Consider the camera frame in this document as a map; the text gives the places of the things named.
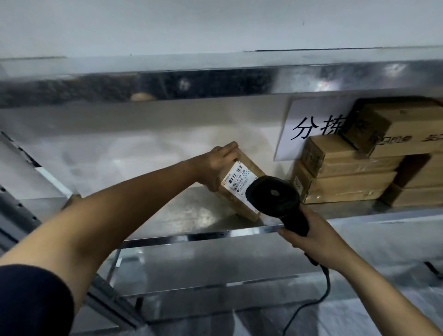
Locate person's black sleeve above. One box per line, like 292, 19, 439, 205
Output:
0, 264, 75, 336

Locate taped parcel with orange label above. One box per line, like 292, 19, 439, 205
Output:
206, 149, 267, 222

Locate person's right hand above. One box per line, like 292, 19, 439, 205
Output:
278, 204, 350, 269

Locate person's right forearm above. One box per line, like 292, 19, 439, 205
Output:
332, 252, 443, 336

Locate black barcode scanner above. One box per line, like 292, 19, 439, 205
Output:
245, 175, 319, 267

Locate metal shelving rack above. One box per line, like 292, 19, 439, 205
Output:
0, 45, 443, 336

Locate person's left hand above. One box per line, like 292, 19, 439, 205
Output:
193, 141, 240, 193

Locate black scanner cable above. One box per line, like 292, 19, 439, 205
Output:
282, 264, 331, 336

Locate person's left forearm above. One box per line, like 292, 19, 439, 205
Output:
0, 159, 208, 309

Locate white paper sign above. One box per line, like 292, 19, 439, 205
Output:
273, 98, 360, 162

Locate stack of cardboard boxes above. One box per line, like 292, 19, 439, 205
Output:
290, 96, 443, 208

